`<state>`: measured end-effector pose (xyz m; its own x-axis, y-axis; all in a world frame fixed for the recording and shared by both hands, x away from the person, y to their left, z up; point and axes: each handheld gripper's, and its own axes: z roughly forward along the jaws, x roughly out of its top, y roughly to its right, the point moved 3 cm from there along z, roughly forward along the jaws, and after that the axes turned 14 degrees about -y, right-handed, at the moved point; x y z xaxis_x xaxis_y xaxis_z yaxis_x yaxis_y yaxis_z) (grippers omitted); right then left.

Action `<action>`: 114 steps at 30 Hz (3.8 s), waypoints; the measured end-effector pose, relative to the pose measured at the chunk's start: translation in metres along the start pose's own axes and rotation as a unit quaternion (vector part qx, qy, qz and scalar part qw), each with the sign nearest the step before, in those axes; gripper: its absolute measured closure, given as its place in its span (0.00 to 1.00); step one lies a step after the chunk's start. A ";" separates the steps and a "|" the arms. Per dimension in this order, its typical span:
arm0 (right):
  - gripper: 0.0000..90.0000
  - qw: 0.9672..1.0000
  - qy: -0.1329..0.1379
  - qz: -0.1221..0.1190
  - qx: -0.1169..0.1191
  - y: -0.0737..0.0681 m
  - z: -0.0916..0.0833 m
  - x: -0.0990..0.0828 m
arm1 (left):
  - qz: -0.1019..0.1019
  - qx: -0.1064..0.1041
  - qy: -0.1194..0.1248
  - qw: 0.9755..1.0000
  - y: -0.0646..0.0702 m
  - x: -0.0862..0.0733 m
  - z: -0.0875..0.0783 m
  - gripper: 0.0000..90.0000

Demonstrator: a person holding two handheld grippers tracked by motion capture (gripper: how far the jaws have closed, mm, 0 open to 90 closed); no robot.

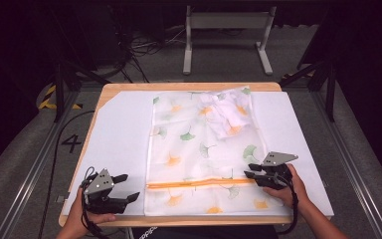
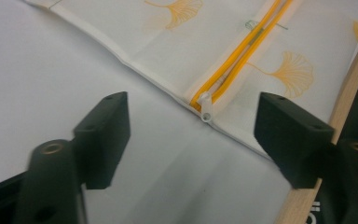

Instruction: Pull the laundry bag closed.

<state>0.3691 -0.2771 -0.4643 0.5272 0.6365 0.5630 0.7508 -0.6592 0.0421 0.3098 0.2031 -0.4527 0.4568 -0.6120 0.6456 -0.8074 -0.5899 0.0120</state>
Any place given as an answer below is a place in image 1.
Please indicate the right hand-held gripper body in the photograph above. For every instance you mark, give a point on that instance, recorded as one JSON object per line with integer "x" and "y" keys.
{"x": 275, "y": 172}

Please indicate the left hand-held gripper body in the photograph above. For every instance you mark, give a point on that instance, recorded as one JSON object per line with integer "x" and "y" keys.
{"x": 103, "y": 202}

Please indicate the leaf print mesh laundry bag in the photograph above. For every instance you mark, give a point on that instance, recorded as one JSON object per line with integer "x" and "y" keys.
{"x": 205, "y": 156}

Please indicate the person's right hand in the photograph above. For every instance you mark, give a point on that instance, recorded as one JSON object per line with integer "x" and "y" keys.
{"x": 295, "y": 192}

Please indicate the person's left hand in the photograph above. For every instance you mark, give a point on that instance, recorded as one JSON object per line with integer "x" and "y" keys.
{"x": 76, "y": 219}

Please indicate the white table mat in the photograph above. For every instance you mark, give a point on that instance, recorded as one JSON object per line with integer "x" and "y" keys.
{"x": 119, "y": 139}

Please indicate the white cloth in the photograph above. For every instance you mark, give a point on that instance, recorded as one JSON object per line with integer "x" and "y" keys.
{"x": 227, "y": 111}

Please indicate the black metal stand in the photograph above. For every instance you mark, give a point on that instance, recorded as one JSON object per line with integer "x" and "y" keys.
{"x": 59, "y": 89}
{"x": 330, "y": 89}

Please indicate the yellow black hazard tape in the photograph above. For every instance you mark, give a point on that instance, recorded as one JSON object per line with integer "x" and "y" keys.
{"x": 48, "y": 99}

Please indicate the aluminium rail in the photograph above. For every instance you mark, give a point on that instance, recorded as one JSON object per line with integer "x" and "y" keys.
{"x": 351, "y": 159}
{"x": 36, "y": 166}

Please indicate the white metal stand frame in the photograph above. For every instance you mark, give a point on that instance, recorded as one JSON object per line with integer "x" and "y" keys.
{"x": 227, "y": 20}

